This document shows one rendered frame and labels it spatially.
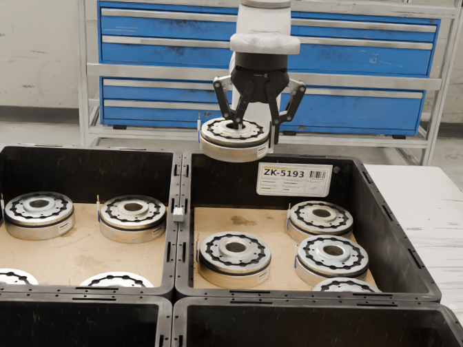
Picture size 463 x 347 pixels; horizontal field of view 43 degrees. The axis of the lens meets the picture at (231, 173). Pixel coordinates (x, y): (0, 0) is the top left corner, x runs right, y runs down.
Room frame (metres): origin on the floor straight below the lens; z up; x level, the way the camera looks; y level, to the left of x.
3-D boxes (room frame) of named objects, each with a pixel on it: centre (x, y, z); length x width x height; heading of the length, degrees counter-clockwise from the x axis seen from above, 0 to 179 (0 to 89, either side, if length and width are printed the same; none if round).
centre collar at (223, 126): (0.83, 0.00, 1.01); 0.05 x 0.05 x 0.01
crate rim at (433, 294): (0.73, -0.08, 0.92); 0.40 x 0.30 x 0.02; 5
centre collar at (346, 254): (0.73, -0.15, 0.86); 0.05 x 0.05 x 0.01
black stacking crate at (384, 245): (0.73, -0.08, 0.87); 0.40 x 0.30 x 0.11; 5
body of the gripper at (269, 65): (0.83, -0.03, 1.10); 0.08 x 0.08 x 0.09
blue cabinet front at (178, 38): (2.61, 0.27, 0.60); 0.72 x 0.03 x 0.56; 96
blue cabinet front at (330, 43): (2.69, -0.53, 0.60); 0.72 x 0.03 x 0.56; 96
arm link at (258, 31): (0.81, -0.03, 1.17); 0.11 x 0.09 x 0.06; 2
